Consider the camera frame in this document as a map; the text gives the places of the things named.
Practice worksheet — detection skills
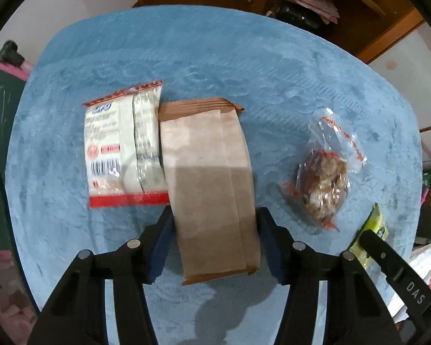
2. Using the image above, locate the blue plush table cloth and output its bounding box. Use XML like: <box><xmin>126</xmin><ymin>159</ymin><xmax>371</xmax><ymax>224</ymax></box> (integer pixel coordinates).
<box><xmin>5</xmin><ymin>4</ymin><xmax>424</xmax><ymax>345</ymax></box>

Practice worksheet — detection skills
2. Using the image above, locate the brown paper bag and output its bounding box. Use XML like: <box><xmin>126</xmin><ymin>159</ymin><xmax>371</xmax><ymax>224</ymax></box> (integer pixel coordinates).
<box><xmin>158</xmin><ymin>97</ymin><xmax>262</xmax><ymax>286</ymax></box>

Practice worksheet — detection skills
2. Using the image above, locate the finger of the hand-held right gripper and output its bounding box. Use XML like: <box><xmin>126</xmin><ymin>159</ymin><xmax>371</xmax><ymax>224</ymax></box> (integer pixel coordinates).
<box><xmin>359</xmin><ymin>229</ymin><xmax>405</xmax><ymax>281</ymax></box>

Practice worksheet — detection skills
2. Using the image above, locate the clear packet of brown nuts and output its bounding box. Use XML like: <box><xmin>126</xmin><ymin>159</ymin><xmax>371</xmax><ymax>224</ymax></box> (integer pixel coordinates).
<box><xmin>281</xmin><ymin>107</ymin><xmax>367</xmax><ymax>231</ymax></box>

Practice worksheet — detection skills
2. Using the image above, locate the lime green snack packet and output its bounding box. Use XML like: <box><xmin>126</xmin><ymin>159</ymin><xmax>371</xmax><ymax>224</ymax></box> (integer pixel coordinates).
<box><xmin>347</xmin><ymin>203</ymin><xmax>389</xmax><ymax>267</ymax></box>

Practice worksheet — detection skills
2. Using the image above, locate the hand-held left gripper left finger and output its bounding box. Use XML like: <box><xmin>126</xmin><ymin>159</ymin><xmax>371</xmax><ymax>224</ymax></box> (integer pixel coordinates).
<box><xmin>29</xmin><ymin>206</ymin><xmax>175</xmax><ymax>345</ymax></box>

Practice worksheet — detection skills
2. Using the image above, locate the black clamp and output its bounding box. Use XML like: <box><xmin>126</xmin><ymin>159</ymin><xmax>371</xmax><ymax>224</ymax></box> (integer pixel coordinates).
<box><xmin>0</xmin><ymin>40</ymin><xmax>24</xmax><ymax>68</ymax></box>

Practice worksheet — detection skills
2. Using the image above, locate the white and red snack packet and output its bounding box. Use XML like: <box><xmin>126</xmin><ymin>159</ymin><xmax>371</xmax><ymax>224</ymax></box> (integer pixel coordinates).
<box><xmin>82</xmin><ymin>80</ymin><xmax>170</xmax><ymax>210</ymax></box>

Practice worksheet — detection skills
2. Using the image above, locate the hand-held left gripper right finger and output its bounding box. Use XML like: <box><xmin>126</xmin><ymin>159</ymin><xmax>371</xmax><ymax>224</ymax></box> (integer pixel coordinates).
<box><xmin>257</xmin><ymin>206</ymin><xmax>403</xmax><ymax>345</ymax></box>

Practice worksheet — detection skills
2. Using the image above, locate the dark glass jar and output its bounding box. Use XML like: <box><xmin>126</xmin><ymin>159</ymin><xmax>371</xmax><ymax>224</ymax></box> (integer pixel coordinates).
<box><xmin>266</xmin><ymin>0</ymin><xmax>324</xmax><ymax>34</ymax></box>

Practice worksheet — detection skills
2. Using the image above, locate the striped pink white clothing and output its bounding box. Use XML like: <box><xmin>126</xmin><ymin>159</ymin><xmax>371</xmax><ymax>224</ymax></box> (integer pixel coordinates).
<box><xmin>409</xmin><ymin>240</ymin><xmax>431</xmax><ymax>290</ymax></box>

